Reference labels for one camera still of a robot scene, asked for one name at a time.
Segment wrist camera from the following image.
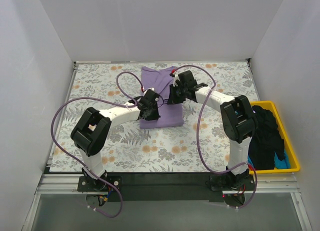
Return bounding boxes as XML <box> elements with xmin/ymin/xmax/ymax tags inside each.
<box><xmin>169</xmin><ymin>69</ymin><xmax>181</xmax><ymax>87</ymax></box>
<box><xmin>141</xmin><ymin>86</ymin><xmax>155</xmax><ymax>94</ymax></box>

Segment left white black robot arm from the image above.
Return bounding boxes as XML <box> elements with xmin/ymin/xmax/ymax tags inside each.
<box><xmin>70</xmin><ymin>88</ymin><xmax>161</xmax><ymax>191</ymax></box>

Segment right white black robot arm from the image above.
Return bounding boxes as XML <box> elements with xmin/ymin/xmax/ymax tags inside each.
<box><xmin>167</xmin><ymin>69</ymin><xmax>258</xmax><ymax>190</ymax></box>

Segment black t shirt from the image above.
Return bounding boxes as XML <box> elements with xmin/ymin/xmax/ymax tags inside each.
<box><xmin>248</xmin><ymin>105</ymin><xmax>285</xmax><ymax>162</ymax></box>

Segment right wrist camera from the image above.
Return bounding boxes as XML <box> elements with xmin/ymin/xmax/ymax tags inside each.
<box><xmin>169</xmin><ymin>69</ymin><xmax>181</xmax><ymax>87</ymax></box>

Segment floral table mat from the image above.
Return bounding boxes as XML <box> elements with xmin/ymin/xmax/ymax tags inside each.
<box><xmin>49</xmin><ymin>61</ymin><xmax>259</xmax><ymax>173</ymax></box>

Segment yellow plastic bin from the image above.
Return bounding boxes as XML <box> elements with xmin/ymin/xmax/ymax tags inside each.
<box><xmin>250</xmin><ymin>100</ymin><xmax>300</xmax><ymax>174</ymax></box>

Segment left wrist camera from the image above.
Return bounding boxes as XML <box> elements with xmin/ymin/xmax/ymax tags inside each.
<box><xmin>141</xmin><ymin>86</ymin><xmax>155</xmax><ymax>94</ymax></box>

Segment teal t shirt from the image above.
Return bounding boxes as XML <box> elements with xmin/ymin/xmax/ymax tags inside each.
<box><xmin>247</xmin><ymin>152</ymin><xmax>291</xmax><ymax>171</ymax></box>

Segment purple t shirt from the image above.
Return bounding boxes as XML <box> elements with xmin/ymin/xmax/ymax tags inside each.
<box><xmin>139</xmin><ymin>66</ymin><xmax>184</xmax><ymax>129</ymax></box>

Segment aluminium frame rail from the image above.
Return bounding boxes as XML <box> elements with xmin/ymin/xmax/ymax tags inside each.
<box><xmin>21</xmin><ymin>61</ymin><xmax>79</xmax><ymax>231</ymax></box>

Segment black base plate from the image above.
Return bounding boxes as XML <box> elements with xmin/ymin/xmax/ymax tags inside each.
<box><xmin>77</xmin><ymin>172</ymin><xmax>256</xmax><ymax>203</ymax></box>

